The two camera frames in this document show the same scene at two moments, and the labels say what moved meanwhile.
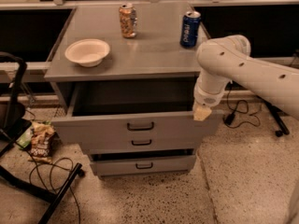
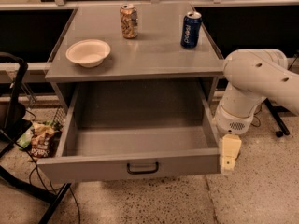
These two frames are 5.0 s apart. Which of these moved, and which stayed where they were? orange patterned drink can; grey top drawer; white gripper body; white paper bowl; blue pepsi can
Moved: grey top drawer; white gripper body
Stayed: blue pepsi can; white paper bowl; orange patterned drink can
